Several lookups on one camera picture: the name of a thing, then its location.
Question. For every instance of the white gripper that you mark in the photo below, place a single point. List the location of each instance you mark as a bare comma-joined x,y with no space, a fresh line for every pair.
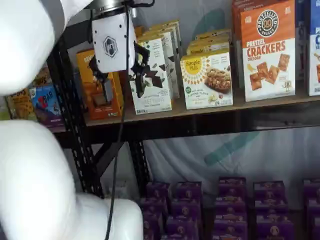
110,42

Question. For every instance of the Simple Mills almond bar box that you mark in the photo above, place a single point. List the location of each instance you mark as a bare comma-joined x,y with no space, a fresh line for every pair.
212,32
210,40
207,48
207,80

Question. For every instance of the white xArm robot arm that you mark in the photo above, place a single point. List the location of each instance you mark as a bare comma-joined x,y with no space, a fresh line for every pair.
25,50

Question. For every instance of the tall Simple Mills thins box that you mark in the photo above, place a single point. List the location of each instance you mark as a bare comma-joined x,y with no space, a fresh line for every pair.
172,62
172,23
176,37
152,102

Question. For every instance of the orange Revival cracker box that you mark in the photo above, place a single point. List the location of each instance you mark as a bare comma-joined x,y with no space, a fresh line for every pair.
87,95

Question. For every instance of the black metal shelf rack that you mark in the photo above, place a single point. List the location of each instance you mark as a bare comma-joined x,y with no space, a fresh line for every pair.
175,127
60,137

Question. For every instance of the yellow brown-spotted snack box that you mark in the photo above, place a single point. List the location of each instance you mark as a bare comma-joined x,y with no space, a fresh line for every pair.
21,105
42,77

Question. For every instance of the blue ZBar chocolate chip box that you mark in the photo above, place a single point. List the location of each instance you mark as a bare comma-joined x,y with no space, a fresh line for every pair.
46,107

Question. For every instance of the purple Annie's snack box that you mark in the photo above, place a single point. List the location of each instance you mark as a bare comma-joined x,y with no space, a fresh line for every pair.
229,235
313,220
312,189
230,221
269,190
153,206
152,225
188,191
186,208
232,186
231,203
271,207
182,226
177,237
157,191
275,227

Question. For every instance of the Pretzel Crackers cheddar box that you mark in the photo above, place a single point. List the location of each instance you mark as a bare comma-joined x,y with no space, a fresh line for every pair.
268,62
236,37

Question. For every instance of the blue and white cracker box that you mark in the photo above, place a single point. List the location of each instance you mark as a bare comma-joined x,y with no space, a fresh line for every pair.
315,62

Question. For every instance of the white backdrop cloth teal logo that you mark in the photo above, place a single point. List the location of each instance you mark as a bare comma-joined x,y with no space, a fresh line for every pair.
225,155

